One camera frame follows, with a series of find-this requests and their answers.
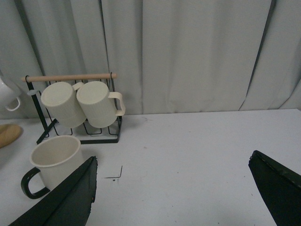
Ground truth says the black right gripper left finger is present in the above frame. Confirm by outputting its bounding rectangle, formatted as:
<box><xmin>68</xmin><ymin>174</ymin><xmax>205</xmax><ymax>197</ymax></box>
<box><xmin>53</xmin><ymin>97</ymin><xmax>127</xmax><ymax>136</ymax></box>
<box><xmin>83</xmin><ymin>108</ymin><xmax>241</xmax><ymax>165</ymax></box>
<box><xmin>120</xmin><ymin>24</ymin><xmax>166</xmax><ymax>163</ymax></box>
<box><xmin>11</xmin><ymin>156</ymin><xmax>97</xmax><ymax>226</ymax></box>

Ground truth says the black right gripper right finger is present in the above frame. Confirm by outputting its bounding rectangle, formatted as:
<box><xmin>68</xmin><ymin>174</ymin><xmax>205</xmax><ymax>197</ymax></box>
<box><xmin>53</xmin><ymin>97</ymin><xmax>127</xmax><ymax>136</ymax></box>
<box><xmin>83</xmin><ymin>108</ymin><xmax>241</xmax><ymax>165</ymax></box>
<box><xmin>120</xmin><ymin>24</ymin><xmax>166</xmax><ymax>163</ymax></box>
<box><xmin>249</xmin><ymin>150</ymin><xmax>301</xmax><ymax>226</ymax></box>

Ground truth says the cream mug with black handle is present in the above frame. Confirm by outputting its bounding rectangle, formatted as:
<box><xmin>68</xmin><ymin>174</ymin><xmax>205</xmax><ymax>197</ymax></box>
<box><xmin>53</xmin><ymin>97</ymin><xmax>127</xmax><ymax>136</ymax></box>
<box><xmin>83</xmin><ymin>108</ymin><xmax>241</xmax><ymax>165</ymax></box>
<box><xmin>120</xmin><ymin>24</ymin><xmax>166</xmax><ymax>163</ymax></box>
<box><xmin>21</xmin><ymin>135</ymin><xmax>85</xmax><ymax>199</ymax></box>

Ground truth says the wooden mug tree stand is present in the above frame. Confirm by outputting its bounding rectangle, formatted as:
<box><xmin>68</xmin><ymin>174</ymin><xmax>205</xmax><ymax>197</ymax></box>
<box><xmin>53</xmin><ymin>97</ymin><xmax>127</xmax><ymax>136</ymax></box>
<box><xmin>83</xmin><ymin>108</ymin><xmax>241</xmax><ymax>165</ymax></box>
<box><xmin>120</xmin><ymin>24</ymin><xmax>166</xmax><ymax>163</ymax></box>
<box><xmin>0</xmin><ymin>124</ymin><xmax>23</xmax><ymax>148</ymax></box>

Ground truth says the cream ribbed mug left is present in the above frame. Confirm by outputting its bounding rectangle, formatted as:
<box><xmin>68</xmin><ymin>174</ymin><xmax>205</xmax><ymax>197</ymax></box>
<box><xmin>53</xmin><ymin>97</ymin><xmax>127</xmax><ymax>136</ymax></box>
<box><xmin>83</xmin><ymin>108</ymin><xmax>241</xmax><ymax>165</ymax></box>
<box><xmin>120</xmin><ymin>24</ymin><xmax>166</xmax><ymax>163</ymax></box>
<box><xmin>41</xmin><ymin>81</ymin><xmax>86</xmax><ymax>129</ymax></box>

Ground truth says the cream ribbed mug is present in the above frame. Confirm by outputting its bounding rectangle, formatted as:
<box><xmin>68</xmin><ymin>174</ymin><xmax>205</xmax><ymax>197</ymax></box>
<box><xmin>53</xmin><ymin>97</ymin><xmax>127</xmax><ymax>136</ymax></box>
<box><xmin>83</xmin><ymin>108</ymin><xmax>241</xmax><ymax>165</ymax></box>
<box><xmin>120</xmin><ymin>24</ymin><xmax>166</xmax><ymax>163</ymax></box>
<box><xmin>77</xmin><ymin>81</ymin><xmax>126</xmax><ymax>128</ymax></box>
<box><xmin>41</xmin><ymin>81</ymin><xmax>86</xmax><ymax>129</ymax></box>

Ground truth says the cream ribbed mug right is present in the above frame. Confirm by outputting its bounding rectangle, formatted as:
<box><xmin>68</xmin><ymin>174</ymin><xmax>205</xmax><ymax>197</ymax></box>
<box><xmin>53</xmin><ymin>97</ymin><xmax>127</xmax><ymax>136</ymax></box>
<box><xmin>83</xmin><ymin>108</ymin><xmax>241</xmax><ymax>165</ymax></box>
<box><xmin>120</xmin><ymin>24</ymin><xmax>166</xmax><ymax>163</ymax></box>
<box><xmin>77</xmin><ymin>81</ymin><xmax>126</xmax><ymax>128</ymax></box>

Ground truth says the white ceramic mug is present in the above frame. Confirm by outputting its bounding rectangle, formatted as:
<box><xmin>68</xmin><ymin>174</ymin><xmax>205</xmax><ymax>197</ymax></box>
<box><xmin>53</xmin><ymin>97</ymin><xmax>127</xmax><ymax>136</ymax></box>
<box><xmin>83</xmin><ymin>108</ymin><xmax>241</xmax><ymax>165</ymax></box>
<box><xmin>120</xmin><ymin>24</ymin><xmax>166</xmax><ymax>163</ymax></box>
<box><xmin>0</xmin><ymin>76</ymin><xmax>21</xmax><ymax>112</ymax></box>

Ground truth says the grey curtain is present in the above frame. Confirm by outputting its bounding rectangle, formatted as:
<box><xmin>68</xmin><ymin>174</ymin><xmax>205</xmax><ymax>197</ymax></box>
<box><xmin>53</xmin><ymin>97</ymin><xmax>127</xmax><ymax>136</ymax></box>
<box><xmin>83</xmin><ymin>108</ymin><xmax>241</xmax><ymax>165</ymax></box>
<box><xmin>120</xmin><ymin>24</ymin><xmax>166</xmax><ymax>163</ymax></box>
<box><xmin>0</xmin><ymin>0</ymin><xmax>301</xmax><ymax>114</ymax></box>

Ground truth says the black wire mug rack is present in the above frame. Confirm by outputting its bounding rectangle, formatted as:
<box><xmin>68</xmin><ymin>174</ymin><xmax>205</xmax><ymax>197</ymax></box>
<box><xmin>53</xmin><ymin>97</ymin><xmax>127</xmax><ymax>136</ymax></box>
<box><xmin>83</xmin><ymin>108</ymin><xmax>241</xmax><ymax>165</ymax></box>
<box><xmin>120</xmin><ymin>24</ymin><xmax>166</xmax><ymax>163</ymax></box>
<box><xmin>21</xmin><ymin>72</ymin><xmax>122</xmax><ymax>145</ymax></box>

